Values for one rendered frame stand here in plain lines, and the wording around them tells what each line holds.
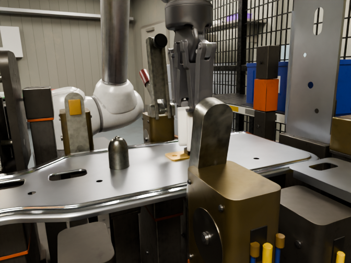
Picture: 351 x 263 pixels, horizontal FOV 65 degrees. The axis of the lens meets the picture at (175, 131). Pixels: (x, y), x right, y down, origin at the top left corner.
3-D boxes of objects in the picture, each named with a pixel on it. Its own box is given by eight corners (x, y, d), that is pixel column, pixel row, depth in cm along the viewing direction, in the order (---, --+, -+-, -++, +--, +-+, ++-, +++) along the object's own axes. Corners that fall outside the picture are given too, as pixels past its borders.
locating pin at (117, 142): (112, 180, 42) (108, 139, 41) (108, 174, 45) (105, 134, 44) (132, 177, 43) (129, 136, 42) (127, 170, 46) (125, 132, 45)
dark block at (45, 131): (50, 276, 62) (21, 88, 52) (50, 258, 68) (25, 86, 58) (73, 270, 63) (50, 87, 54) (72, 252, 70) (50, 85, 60)
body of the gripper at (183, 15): (156, 7, 45) (159, 64, 47) (177, -7, 38) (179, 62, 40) (197, 9, 48) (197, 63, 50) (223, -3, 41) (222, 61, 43)
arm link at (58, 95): (45, 143, 111) (34, 89, 104) (89, 133, 121) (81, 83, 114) (56, 154, 98) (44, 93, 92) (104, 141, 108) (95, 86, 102)
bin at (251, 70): (304, 116, 65) (309, 60, 62) (244, 102, 94) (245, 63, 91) (362, 112, 68) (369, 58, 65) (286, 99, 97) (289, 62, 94)
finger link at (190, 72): (200, 42, 45) (205, 39, 43) (206, 110, 46) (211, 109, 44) (178, 42, 43) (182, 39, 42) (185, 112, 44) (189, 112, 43)
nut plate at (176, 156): (172, 161, 45) (172, 154, 45) (164, 155, 49) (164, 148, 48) (215, 154, 49) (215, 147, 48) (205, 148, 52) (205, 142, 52)
